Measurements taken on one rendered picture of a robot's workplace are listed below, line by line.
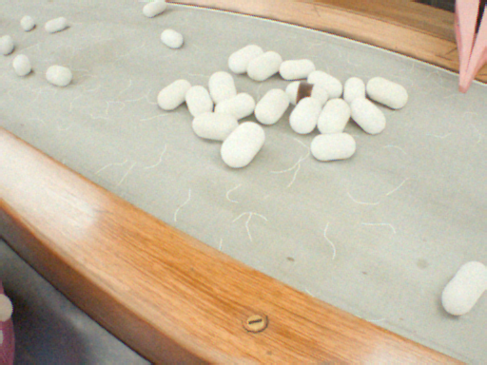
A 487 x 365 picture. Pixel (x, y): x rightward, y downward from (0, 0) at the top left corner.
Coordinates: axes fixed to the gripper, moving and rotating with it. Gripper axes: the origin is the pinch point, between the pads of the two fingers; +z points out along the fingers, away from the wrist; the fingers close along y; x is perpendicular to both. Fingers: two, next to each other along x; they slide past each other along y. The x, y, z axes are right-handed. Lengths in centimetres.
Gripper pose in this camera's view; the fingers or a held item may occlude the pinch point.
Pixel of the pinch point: (464, 81)
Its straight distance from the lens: 37.3
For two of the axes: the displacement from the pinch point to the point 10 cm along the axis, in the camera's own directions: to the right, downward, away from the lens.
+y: 8.3, 3.5, -4.3
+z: -3.8, 9.2, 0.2
